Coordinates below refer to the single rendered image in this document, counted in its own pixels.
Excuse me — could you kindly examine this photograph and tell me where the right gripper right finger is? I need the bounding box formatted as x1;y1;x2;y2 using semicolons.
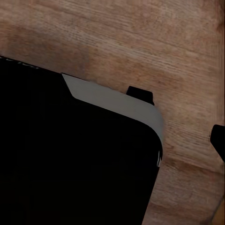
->
210;124;225;162

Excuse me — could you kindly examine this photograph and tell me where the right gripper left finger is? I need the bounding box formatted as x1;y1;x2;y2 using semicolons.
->
0;125;24;180

